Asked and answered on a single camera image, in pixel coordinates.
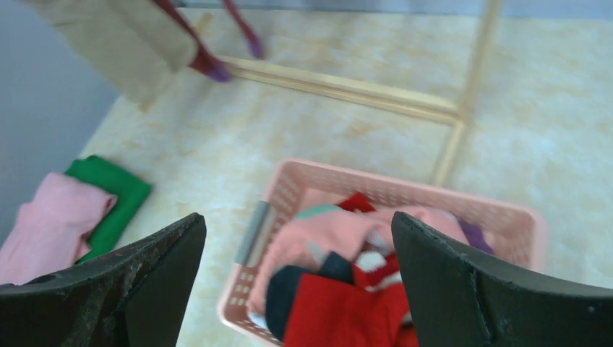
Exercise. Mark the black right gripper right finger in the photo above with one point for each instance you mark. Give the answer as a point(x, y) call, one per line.
point(461, 296)

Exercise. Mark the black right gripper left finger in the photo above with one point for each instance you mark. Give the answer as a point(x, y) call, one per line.
point(133, 296)

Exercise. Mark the red santa sock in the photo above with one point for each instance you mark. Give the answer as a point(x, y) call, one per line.
point(373, 310)
point(357, 203)

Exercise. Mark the red santa sock front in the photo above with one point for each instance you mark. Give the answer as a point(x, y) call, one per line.
point(357, 203)

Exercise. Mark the pink plastic basket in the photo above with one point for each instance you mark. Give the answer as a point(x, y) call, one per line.
point(517, 234)

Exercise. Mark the beige sock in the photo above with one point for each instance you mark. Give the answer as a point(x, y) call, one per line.
point(135, 45)

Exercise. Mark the purple striped sock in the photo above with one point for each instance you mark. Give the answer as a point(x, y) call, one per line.
point(475, 237)

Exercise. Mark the pink cloth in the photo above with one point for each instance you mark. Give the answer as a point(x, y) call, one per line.
point(51, 231)

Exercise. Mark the wooden drying rack frame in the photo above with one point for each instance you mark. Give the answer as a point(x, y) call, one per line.
point(419, 66)

